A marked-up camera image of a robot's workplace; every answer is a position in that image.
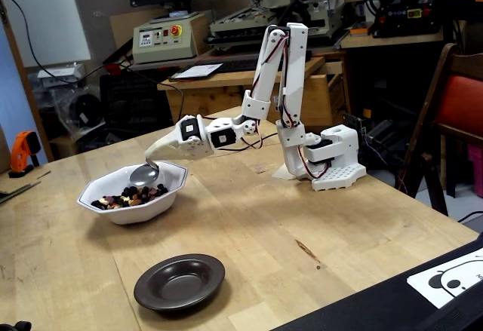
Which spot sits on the beige control box red button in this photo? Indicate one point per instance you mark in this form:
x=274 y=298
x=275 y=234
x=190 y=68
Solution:
x=162 y=50

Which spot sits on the translucent paper scrap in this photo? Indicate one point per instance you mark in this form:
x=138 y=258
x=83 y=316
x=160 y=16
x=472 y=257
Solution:
x=281 y=174

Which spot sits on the wooden workbench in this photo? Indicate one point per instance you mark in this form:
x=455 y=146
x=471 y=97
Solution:
x=396 y=40

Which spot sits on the black spool in bag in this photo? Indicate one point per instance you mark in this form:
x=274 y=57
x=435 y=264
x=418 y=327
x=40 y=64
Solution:
x=85 y=110

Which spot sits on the red clip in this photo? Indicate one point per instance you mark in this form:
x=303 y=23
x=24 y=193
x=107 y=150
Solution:
x=113 y=69

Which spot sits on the black keyboard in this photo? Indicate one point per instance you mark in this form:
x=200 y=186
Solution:
x=234 y=65

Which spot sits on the white paper sheet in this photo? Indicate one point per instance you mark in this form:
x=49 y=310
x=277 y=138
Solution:
x=198 y=71

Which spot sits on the orange black power tool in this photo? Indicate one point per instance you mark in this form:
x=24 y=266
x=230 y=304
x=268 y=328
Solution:
x=24 y=146

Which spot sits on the white octagonal bowl blue rim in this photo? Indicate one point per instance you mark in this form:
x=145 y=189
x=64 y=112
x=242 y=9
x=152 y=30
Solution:
x=128 y=212

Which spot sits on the wooden easel post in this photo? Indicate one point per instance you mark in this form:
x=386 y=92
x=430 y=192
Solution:
x=29 y=89

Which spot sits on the bent metal spoon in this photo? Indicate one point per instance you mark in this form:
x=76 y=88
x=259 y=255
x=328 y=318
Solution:
x=143 y=175

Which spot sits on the motor control board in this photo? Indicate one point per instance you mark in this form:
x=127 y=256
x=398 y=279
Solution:
x=354 y=121

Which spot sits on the nut and berry mix pile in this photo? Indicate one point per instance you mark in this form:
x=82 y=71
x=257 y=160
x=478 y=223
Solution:
x=124 y=200

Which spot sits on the wooden chair red cushion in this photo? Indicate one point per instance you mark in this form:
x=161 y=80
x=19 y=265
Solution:
x=460 y=105

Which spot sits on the white board panel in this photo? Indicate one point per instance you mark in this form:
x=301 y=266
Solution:
x=45 y=14

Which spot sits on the black storage crate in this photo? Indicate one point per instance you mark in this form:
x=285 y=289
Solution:
x=132 y=101

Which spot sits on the black scroll saw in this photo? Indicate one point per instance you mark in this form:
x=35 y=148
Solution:
x=400 y=18

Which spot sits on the flat metal bar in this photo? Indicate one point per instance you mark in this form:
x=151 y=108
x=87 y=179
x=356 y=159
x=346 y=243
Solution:
x=19 y=191

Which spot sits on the white box device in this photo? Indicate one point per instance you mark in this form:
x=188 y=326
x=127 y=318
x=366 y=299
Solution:
x=60 y=72

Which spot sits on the white panda sticker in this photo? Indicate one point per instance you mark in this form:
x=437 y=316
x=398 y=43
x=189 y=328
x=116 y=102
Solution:
x=419 y=282

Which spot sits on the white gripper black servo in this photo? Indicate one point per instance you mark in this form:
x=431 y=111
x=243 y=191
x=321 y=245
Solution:
x=183 y=149

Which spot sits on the brown ceramic plate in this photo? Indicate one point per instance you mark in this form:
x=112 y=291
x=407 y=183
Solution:
x=179 y=284

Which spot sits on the grey benchtop milling machine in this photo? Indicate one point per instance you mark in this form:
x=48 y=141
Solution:
x=241 y=25

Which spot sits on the black flat case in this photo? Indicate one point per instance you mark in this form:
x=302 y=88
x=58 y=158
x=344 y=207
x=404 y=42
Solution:
x=377 y=308

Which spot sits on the pink plastic bin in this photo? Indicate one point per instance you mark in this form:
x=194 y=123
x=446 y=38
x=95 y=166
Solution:
x=476 y=172

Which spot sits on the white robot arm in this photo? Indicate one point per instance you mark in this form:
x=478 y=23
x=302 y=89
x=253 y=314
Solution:
x=294 y=74

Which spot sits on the wooden pencil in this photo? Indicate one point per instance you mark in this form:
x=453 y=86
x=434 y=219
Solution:
x=44 y=174

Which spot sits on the beige masking tape wrap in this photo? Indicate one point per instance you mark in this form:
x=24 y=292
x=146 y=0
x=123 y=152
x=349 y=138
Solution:
x=156 y=152

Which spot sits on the wooden desk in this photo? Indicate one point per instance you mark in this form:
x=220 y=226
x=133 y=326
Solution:
x=211 y=97

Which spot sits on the small black object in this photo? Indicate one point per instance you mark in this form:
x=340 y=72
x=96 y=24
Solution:
x=20 y=326

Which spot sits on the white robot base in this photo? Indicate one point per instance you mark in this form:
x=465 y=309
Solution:
x=339 y=146

